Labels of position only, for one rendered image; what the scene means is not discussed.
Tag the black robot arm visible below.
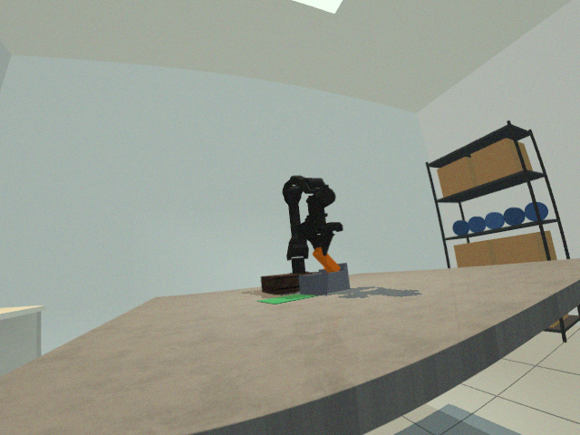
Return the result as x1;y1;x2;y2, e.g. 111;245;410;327
283;175;336;274

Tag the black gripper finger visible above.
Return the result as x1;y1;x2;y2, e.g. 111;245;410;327
317;234;335;256
305;237;322;250

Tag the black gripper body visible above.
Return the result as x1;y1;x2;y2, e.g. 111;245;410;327
297;210;343;239

